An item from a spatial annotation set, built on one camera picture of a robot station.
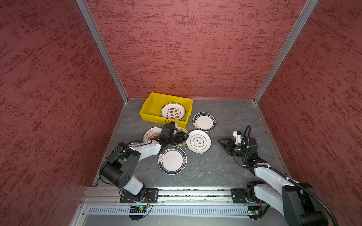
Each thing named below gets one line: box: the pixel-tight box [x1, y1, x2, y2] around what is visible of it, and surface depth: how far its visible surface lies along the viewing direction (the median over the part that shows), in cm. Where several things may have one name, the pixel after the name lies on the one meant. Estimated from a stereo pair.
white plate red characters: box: [160, 102, 186, 121], surface depth 112 cm
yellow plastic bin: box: [139, 92, 194, 129], surface depth 115 cm
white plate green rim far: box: [192, 112, 217, 133], surface depth 109 cm
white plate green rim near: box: [157, 145, 188, 176], surface depth 87 cm
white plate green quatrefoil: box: [185, 129, 212, 154], surface depth 96 cm
